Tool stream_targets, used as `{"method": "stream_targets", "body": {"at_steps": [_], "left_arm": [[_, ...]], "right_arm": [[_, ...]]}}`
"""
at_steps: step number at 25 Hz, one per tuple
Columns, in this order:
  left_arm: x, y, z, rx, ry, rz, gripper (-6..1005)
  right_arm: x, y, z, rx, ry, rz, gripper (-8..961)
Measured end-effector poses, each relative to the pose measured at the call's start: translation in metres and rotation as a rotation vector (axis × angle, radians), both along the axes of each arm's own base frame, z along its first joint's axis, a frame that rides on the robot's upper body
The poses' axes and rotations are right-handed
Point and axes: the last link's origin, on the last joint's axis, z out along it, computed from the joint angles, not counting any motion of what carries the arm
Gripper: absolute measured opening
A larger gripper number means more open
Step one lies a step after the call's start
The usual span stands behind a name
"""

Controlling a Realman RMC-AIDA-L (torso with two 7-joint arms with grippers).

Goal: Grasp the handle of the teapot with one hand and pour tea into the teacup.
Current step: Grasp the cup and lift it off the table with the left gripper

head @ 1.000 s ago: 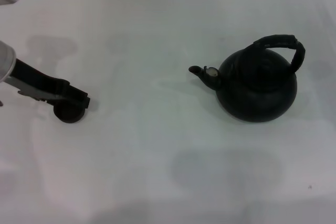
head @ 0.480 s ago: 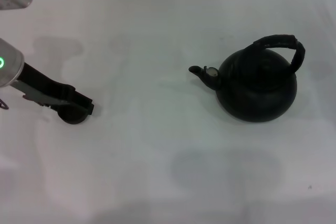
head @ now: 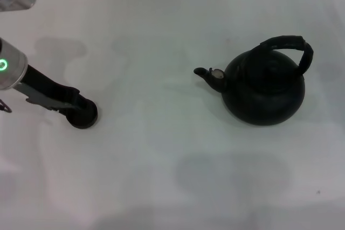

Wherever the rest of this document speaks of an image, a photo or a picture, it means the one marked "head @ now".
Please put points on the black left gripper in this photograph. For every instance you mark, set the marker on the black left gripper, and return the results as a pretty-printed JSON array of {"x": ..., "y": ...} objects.
[{"x": 37, "y": 80}]

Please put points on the dark brown teacup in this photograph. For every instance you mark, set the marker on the dark brown teacup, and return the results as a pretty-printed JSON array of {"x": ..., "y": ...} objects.
[{"x": 83, "y": 119}]

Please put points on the black round teapot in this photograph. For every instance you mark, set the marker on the black round teapot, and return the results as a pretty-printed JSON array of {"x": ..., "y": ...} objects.
[{"x": 264, "y": 100}]

